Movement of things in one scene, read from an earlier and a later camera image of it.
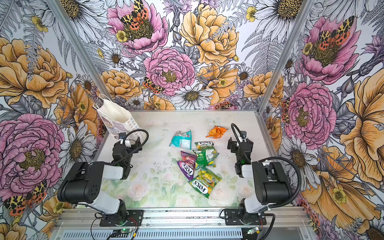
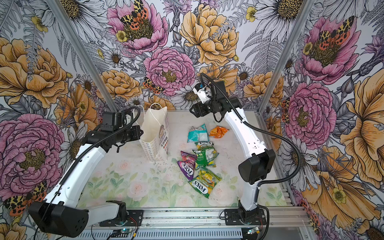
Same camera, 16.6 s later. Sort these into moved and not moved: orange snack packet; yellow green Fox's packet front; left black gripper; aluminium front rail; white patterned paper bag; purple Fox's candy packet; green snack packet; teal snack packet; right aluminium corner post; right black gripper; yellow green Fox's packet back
Moved: left black gripper; teal snack packet; right black gripper; white patterned paper bag
Not moved: aluminium front rail; right aluminium corner post; yellow green Fox's packet back; green snack packet; orange snack packet; purple Fox's candy packet; yellow green Fox's packet front
